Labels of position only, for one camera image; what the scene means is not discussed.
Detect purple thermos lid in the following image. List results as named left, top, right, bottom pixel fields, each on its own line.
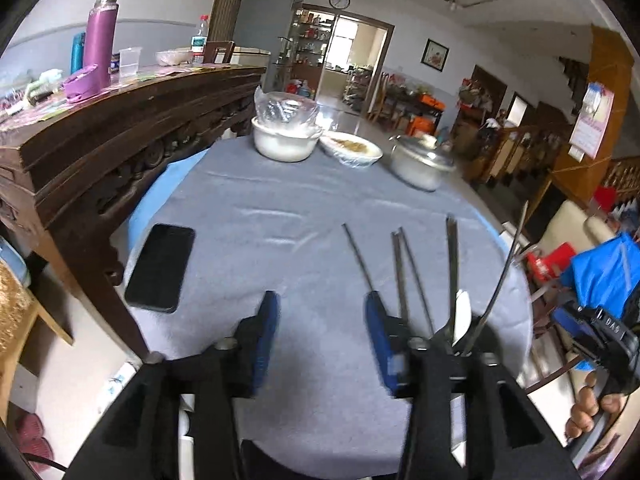
left=62, top=64, right=99, bottom=103

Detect dark metal chopstick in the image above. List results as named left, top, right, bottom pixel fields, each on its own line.
left=341, top=223, right=376, bottom=295
left=445, top=215, right=460, bottom=346
left=398, top=227, right=436, bottom=337
left=462, top=201, right=531, bottom=356
left=391, top=230, right=411, bottom=320

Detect white chest freezer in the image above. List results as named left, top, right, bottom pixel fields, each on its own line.
left=232, top=46, right=271, bottom=68

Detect black smartphone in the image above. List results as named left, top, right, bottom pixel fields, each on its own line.
left=125, top=223, right=196, bottom=314

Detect grey tablecloth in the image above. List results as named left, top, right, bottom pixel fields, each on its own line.
left=122, top=132, right=533, bottom=466

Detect blue bottle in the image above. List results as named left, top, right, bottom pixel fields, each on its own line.
left=70, top=32, right=87, bottom=76

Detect clear plastic cup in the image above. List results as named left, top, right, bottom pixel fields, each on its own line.
left=118, top=46, right=143, bottom=78

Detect blue table cover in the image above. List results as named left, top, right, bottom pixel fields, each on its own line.
left=127, top=150, right=216, bottom=243

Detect large white bowl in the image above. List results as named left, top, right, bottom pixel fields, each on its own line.
left=251, top=116, right=323, bottom=163

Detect wall calendar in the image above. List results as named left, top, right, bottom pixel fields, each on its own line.
left=570, top=81, right=615, bottom=161

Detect wrapped plate of food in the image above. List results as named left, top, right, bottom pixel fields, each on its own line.
left=320, top=131, right=384, bottom=169

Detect purple thermos bottle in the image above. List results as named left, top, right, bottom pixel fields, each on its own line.
left=82, top=0, right=119, bottom=92

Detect plastic wrapped bowl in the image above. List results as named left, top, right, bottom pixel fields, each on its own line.
left=254, top=86, right=321, bottom=128

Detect wooden staircase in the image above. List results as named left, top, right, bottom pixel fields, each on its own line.
left=475, top=25, right=640, bottom=221

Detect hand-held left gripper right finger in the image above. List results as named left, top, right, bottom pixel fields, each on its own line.
left=364, top=291, right=583, bottom=480

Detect glass display cabinet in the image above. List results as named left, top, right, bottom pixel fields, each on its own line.
left=290, top=10, right=336, bottom=96

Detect metal pot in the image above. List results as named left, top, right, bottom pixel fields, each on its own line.
left=390, top=152, right=453, bottom=192

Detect blue plastic bag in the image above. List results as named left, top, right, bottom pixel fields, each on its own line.
left=560, top=232, right=640, bottom=311

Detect pink slippers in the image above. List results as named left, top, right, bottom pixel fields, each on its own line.
left=10, top=412, right=53, bottom=461

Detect metal pot lid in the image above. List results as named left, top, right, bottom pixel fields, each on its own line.
left=390, top=134, right=457, bottom=168

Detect plastic water bottle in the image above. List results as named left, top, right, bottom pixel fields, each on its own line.
left=191, top=15, right=210, bottom=65

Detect framed wall picture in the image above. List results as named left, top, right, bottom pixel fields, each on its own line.
left=421, top=38, right=448, bottom=72

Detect woven seat wooden chair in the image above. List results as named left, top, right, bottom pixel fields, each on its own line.
left=0, top=237, right=73, bottom=401

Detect orange crate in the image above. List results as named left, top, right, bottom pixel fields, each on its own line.
left=407, top=115, right=441, bottom=136

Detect person's right hand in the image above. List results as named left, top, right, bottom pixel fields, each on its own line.
left=565, top=382, right=631, bottom=443

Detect grey refrigerator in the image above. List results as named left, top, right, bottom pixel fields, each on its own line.
left=232, top=0, right=304, bottom=93

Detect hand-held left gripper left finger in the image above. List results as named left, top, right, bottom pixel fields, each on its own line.
left=62, top=290, right=281, bottom=480

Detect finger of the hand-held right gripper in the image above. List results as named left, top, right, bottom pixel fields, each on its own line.
left=550, top=302, right=608, bottom=361

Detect carved wooden sideboard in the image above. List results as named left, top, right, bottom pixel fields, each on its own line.
left=0, top=62, right=268, bottom=356

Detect small white bowl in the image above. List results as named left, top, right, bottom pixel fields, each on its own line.
left=155, top=49, right=193, bottom=67

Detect beige chair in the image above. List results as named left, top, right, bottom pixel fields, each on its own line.
left=537, top=200, right=618, bottom=261

